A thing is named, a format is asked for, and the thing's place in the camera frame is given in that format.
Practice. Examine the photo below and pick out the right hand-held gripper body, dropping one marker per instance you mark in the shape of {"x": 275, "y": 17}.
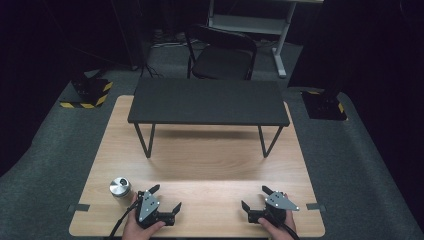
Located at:
{"x": 278, "y": 203}

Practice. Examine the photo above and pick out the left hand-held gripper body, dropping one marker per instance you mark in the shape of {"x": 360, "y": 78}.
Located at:
{"x": 148, "y": 208}

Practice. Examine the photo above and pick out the silver metal can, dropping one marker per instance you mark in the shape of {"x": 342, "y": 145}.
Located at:
{"x": 120, "y": 187}

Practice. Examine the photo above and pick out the person's left hand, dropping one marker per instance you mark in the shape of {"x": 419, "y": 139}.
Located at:
{"x": 136, "y": 231}

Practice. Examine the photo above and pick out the person's right hand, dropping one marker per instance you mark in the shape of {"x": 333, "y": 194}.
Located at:
{"x": 280, "y": 231}

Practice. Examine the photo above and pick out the grey tape strip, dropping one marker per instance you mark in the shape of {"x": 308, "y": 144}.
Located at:
{"x": 79, "y": 207}
{"x": 316, "y": 207}

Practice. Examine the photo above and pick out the black stand base striped edge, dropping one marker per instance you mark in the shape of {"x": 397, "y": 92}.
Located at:
{"x": 88, "y": 92}
{"x": 324, "y": 107}

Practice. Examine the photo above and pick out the black folding chair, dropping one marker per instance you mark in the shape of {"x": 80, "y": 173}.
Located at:
{"x": 221, "y": 63}

